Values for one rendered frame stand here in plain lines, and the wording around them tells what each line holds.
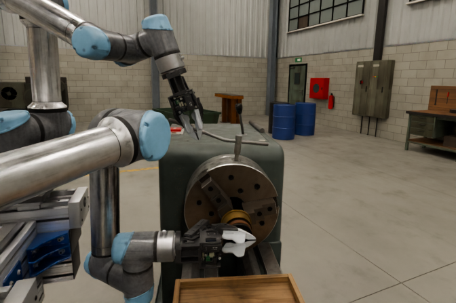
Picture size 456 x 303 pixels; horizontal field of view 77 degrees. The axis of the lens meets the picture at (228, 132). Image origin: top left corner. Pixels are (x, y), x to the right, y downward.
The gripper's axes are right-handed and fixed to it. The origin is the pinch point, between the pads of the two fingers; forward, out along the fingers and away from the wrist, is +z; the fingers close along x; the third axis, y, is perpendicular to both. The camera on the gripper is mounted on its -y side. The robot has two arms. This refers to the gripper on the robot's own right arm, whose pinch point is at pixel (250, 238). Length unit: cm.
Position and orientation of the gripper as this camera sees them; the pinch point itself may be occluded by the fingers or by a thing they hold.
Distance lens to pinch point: 84.0
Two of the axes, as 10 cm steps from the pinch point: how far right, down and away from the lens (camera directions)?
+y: 1.0, 1.8, -9.8
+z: 10.0, 0.0, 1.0
